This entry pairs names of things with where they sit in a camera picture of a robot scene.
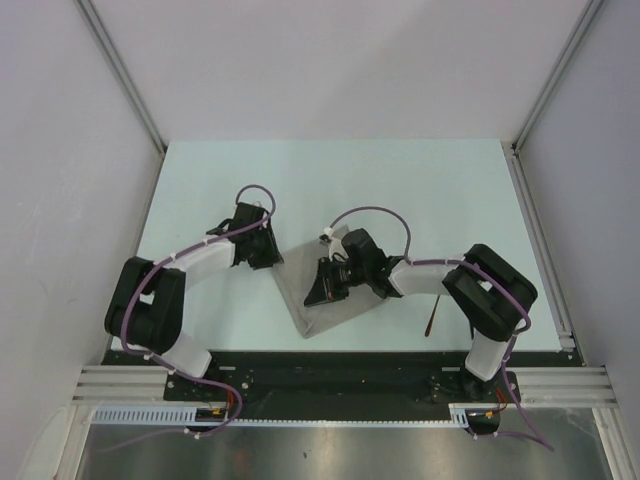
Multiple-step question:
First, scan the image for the copper fork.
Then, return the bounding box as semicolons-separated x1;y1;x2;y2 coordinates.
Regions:
424;295;441;338

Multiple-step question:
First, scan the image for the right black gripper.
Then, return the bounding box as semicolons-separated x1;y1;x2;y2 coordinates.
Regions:
304;256;370;306

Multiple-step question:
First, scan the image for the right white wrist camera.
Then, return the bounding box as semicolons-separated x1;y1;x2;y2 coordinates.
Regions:
319;227;348;261

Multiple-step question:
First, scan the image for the aluminium front rail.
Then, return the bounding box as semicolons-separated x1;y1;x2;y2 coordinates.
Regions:
72;365;617;408

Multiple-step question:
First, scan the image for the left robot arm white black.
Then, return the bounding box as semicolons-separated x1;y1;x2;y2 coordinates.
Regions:
104;202;282;400

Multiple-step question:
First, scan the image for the left aluminium corner post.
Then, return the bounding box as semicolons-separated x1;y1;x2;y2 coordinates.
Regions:
73;0;168;157

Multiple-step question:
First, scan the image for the white slotted cable duct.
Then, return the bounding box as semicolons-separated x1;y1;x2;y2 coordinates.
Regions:
92;402;494;429

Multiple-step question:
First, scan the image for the grey cloth napkin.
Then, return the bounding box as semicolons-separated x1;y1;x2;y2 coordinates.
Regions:
273;227;385;339

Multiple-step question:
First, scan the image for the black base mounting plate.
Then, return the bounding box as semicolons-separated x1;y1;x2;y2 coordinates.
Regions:
102;349;584;421

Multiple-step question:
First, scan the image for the right aluminium corner post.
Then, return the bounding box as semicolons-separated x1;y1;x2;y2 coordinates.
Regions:
510;0;608;152

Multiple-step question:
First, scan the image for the aluminium corner post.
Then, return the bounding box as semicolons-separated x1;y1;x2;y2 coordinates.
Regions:
73;0;168;157
510;0;608;152

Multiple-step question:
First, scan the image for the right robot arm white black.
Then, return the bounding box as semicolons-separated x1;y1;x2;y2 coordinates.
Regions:
303;228;538;401

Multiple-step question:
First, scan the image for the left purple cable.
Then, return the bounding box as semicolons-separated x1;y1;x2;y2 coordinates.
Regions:
97;184;279;454

